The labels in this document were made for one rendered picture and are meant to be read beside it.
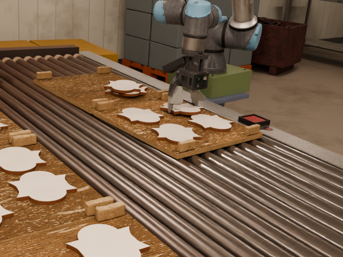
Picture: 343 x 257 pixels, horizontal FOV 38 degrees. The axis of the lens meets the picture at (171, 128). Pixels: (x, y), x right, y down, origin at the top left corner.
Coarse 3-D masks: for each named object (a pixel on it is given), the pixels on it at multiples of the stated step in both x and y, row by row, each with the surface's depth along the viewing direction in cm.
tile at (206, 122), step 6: (204, 114) 162; (192, 120) 155; (198, 120) 155; (204, 120) 156; (210, 120) 156; (216, 120) 157; (222, 120) 158; (228, 120) 158; (198, 126) 153; (204, 126) 150; (210, 126) 151; (216, 126) 151; (222, 126) 152; (228, 126) 152
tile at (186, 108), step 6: (162, 108) 164; (174, 108) 163; (180, 108) 164; (186, 108) 164; (192, 108) 165; (198, 108) 165; (174, 114) 159; (186, 114) 160; (192, 114) 160; (198, 114) 161
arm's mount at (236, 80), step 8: (232, 72) 217; (240, 72) 218; (248, 72) 222; (168, 80) 225; (216, 80) 208; (224, 80) 212; (232, 80) 215; (240, 80) 219; (248, 80) 223; (184, 88) 219; (208, 88) 209; (216, 88) 210; (224, 88) 213; (232, 88) 217; (240, 88) 221; (248, 88) 225; (208, 96) 210; (216, 96) 211
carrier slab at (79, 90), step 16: (48, 80) 189; (64, 80) 191; (80, 80) 193; (96, 80) 196; (112, 80) 198; (64, 96) 172; (80, 96) 173; (96, 96) 174; (112, 96) 176; (144, 96) 180
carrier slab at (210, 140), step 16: (96, 112) 158; (112, 112) 159; (160, 112) 164; (208, 112) 168; (128, 128) 146; (144, 128) 147; (240, 128) 155; (160, 144) 136; (208, 144) 140; (224, 144) 143
